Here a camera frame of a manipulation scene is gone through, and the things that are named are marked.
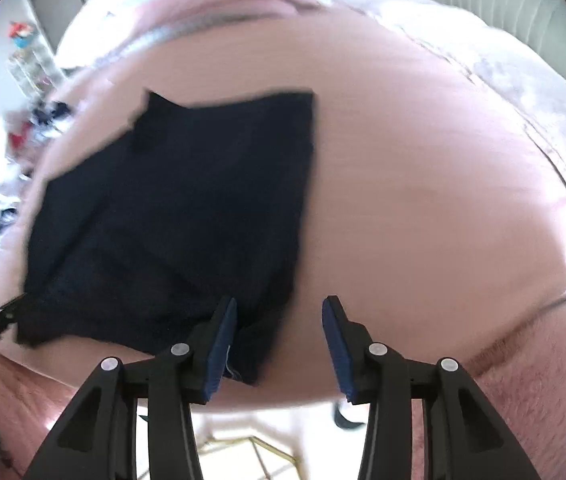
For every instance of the white navy-collared top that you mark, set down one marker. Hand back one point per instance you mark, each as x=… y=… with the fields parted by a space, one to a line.
x=53 y=112

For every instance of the navy white-striped pants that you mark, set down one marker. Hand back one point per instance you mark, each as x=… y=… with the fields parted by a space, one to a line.
x=163 y=210

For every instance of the large pale pink pillow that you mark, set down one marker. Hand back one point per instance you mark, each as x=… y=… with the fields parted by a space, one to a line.
x=528 y=100

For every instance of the white shelf rack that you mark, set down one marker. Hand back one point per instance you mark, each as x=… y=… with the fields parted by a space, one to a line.
x=35 y=70

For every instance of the pink bed sheet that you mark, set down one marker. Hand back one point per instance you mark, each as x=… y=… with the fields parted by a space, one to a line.
x=413 y=185

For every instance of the small dark object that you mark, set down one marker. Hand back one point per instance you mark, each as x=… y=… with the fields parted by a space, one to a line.
x=345 y=420

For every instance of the red blue wall plush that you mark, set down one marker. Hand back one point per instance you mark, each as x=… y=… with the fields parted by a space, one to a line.
x=19 y=30

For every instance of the red cloth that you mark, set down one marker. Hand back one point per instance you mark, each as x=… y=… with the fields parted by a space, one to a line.
x=19 y=138

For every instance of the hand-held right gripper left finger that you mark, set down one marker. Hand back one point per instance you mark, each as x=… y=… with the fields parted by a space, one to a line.
x=220 y=345

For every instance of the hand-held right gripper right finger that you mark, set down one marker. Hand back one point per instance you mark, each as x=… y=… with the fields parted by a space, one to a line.
x=335 y=350

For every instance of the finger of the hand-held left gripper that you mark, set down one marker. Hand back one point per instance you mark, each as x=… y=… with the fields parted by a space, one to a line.
x=5 y=312

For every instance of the person's pink fleece clothing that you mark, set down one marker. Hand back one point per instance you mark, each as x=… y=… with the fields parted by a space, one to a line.
x=538 y=385

